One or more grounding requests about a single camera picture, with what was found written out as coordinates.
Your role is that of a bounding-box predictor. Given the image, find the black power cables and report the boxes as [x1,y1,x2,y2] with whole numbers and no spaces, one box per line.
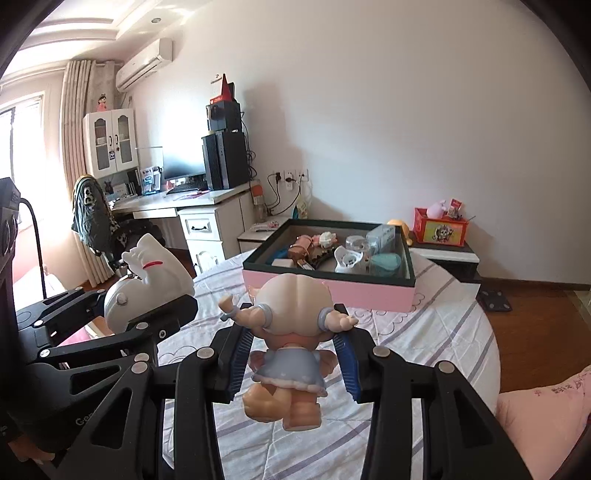
[265,175,310,216]

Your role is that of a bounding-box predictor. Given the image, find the black hair clip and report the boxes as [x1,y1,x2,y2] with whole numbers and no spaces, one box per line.
[299,251,334,271]

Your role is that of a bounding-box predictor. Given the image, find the doll figurine blue dress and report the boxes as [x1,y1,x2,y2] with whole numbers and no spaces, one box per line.
[218,272,360,433]

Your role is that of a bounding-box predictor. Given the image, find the white desk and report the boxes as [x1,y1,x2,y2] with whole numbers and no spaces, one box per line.
[111,182,259,273]

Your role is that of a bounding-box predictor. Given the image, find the black office chair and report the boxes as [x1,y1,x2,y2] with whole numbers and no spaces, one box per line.
[71,174,167,278]

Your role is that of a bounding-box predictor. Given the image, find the white wall outlets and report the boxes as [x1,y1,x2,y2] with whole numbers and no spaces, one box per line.
[269,169,309,189]

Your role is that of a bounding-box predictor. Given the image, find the pink storage box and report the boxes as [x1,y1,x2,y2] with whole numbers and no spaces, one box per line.
[242,218,417,315]

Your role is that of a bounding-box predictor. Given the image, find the window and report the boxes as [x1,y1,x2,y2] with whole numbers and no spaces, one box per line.
[0,92,47,278]

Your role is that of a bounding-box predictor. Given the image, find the orange cap bottle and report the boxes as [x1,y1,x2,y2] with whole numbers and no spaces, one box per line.
[250,182,267,222]

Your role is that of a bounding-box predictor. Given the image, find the clear plastic box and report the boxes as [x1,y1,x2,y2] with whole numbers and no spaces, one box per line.
[366,224,399,256]

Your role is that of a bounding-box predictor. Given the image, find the white glass-door cabinet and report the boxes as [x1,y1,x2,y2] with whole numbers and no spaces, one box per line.
[83,108,139,178]

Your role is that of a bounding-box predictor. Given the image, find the black white low cabinet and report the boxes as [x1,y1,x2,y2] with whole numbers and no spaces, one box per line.
[409,240,481,283]

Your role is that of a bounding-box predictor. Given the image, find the red desk calendar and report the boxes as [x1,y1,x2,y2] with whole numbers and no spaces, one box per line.
[210,73,236,104]

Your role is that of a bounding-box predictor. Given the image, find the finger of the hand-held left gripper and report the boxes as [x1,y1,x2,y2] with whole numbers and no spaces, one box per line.
[25,295,200,446]
[16,286,114,344]

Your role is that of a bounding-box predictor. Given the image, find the white nightstand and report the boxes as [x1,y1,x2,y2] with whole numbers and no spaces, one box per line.
[237,220,282,254]

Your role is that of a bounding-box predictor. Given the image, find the beige curtain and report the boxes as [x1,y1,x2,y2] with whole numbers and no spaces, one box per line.
[61,60,116,287]

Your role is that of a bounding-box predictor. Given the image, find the teal plastic item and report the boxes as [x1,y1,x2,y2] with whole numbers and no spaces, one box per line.
[369,254,403,278]

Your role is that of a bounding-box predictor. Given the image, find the pink embroidered fabric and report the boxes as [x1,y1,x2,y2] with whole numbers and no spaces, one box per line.
[496,364,591,480]

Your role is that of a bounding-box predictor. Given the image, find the black computer tower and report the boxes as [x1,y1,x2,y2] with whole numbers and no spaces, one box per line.
[202,131,250,190]

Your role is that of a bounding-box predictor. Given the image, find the black camera cable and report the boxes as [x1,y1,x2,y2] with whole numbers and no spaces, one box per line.
[18,198,49,301]

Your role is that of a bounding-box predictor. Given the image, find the dark jacket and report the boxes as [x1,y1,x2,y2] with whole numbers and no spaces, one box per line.
[71,174,114,256]

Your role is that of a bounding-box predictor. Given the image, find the black computer monitor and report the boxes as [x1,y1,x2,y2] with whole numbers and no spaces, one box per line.
[161,147,207,182]

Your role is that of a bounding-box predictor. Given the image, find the silver helmet doll figure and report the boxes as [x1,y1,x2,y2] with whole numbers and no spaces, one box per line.
[104,233,197,335]

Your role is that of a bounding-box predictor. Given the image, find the red storage box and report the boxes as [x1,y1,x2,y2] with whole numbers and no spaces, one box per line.
[413,207,469,245]

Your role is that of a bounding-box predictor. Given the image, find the black bathroom scale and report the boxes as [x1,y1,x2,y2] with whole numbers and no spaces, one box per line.
[475,288,513,313]

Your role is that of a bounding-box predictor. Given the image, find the black box speaker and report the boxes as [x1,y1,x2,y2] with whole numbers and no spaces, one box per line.
[206,100,243,134]

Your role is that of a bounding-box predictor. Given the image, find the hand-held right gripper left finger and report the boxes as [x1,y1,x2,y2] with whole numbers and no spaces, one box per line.
[53,325,254,480]

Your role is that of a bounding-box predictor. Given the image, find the white air conditioner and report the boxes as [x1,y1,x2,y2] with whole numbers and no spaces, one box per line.
[115,38,174,90]

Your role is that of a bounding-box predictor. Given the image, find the person's left hand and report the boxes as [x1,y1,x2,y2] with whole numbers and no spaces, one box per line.
[7,445,57,466]

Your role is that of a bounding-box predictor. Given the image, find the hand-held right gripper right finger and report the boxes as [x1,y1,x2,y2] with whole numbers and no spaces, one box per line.
[332,304,527,480]

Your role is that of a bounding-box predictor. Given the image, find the white round plastic holder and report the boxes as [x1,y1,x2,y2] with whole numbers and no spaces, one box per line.
[333,246,364,274]

